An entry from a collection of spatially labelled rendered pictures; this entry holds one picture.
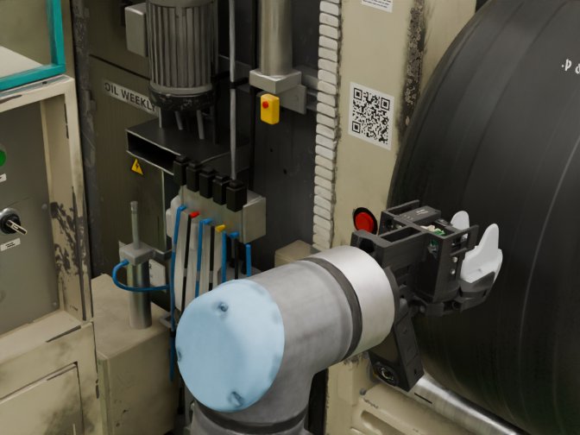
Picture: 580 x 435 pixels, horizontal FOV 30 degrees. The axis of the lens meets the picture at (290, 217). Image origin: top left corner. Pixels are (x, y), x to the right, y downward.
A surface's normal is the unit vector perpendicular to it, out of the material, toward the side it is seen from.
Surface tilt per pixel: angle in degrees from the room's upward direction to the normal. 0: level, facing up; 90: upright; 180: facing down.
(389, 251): 90
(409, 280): 90
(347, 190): 90
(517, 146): 58
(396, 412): 0
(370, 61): 90
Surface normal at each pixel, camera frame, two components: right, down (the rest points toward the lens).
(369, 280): 0.56, -0.42
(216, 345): -0.69, 0.13
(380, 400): 0.02, -0.88
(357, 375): 0.71, 0.34
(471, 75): -0.51, -0.37
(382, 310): 0.72, 0.07
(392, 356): -0.65, 0.62
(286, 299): 0.44, -0.62
